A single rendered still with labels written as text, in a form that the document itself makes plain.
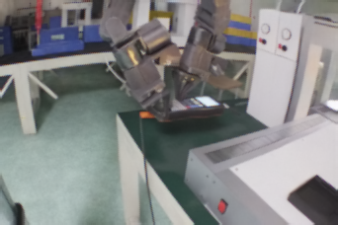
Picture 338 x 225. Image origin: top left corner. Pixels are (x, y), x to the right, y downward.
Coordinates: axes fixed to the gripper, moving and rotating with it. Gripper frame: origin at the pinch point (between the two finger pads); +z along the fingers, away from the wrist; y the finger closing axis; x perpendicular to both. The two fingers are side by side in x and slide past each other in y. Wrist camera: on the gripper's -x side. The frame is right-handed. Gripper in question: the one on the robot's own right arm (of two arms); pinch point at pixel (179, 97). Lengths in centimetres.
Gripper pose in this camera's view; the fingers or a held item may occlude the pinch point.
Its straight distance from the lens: 63.2
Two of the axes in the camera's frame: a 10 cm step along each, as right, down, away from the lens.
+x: -8.4, -1.2, -5.3
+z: -3.1, 9.1, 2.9
